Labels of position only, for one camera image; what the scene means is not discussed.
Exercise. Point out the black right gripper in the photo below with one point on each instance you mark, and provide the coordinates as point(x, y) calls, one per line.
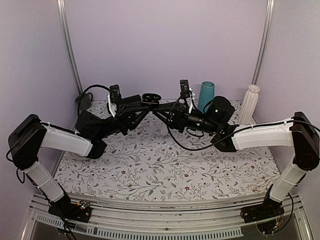
point(179, 117)

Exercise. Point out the white ribbed vase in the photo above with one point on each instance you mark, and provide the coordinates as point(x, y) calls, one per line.
point(249, 104)

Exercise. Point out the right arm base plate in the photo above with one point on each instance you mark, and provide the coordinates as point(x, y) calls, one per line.
point(260, 212)

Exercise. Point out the teal tall vase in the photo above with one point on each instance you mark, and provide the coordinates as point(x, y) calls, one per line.
point(206, 94)

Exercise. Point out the left aluminium frame post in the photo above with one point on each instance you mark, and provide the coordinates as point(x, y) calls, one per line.
point(62, 13)

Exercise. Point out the grey cup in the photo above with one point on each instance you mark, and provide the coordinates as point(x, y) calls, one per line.
point(84, 103)

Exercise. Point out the black cylinder speaker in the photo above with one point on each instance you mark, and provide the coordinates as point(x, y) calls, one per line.
point(130, 100)

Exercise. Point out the aluminium frame post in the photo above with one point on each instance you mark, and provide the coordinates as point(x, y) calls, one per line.
point(270, 4)
point(62, 13)

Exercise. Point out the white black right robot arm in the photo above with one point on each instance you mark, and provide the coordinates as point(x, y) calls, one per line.
point(296, 132)

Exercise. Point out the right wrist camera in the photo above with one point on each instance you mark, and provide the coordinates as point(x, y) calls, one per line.
point(186, 94)

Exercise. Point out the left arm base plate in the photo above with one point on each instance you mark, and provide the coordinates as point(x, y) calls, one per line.
point(80, 211)

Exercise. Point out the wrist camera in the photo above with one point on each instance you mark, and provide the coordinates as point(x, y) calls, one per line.
point(186, 94)
point(113, 99)

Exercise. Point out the right aluminium frame post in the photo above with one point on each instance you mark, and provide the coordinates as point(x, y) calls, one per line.
point(270, 4)

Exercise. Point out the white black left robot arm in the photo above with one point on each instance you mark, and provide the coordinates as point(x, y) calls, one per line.
point(87, 141)

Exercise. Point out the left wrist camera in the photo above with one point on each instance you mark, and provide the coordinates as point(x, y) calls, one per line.
point(113, 99)

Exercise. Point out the aluminium front rail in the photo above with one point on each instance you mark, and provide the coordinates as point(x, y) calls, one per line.
point(218, 219)

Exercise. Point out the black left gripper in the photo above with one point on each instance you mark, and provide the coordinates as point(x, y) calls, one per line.
point(128, 119)

